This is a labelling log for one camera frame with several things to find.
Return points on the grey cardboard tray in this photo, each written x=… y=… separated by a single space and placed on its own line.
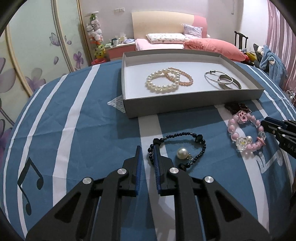
x=160 y=81

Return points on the pink bed with headboard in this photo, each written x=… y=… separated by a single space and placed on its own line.
x=146 y=22

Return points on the red waste basket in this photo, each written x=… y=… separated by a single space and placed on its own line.
x=100 y=61

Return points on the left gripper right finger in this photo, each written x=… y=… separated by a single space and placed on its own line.
x=204 y=210

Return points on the floral sliding door wardrobe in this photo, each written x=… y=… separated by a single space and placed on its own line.
x=44 y=40

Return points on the plush toy tower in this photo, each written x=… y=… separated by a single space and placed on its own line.
x=95 y=36

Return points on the dark wooden chair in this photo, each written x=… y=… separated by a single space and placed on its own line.
x=240 y=40

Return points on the blue fleece garment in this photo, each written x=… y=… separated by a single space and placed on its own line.
x=272 y=63

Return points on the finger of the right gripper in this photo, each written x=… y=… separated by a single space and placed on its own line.
x=274 y=126

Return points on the folded salmon quilt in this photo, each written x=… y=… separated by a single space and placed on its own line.
x=215 y=46

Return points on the pink curtain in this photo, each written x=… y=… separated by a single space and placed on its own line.
x=281 y=41

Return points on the blue white striped tablecloth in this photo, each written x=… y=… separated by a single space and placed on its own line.
x=70 y=129

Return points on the white floral pillow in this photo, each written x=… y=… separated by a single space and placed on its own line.
x=166 y=38

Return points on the pink white nightstand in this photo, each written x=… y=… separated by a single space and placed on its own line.
x=116 y=52

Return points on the wall power socket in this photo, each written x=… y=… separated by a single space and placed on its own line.
x=118 y=10

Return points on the lilac square cushion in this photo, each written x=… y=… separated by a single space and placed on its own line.
x=192 y=32

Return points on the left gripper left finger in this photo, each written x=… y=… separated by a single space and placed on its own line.
x=92 y=209

